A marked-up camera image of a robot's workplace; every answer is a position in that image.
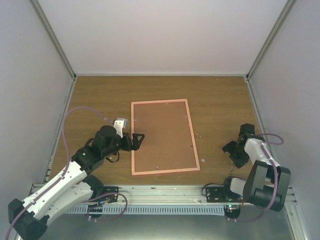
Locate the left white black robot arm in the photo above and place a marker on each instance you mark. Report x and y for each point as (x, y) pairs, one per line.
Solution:
(73, 185)

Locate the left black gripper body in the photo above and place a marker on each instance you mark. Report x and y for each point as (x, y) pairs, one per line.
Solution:
(126, 146)

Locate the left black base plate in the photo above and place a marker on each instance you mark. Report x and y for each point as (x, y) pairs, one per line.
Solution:
(112, 197)

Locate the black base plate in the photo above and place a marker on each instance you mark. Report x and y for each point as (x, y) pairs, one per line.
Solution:
(112, 197)
(218, 194)

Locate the grey slotted cable duct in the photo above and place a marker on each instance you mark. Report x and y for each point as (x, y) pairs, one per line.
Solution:
(217, 210)

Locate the pink picture frame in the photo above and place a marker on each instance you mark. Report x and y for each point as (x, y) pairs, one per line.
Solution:
(169, 145)

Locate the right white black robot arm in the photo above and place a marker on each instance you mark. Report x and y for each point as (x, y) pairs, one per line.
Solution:
(267, 183)

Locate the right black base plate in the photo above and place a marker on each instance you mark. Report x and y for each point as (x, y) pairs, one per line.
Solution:
(218, 194)

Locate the right vertical aluminium post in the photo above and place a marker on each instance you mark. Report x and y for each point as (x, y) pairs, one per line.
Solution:
(274, 30)

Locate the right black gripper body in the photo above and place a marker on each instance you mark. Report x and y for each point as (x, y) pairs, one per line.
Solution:
(236, 154)

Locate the aluminium mounting rail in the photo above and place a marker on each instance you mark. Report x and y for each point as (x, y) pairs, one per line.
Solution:
(177, 195)

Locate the vertical aluminium post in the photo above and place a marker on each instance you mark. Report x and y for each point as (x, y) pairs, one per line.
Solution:
(274, 30)
(50, 32)

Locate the left vertical aluminium post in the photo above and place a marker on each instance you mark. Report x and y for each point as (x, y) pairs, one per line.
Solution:
(50, 32)

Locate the long clear glass shard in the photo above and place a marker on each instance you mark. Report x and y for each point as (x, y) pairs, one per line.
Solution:
(231, 168)

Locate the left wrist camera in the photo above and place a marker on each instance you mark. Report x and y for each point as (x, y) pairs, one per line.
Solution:
(120, 124)

